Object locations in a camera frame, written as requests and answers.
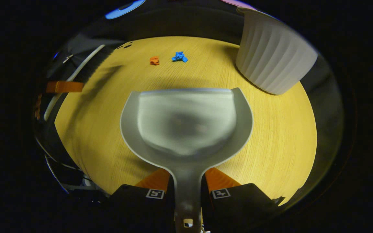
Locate white dustpan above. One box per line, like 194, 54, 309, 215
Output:
120, 87, 254, 233

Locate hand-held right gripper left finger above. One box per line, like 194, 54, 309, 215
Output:
109, 168, 175, 233

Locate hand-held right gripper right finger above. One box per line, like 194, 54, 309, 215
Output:
201, 167, 286, 233

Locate blue paper trash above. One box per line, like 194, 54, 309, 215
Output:
172, 51, 188, 62

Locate white ribbed garbage bin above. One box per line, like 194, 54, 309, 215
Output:
236, 7, 319, 95

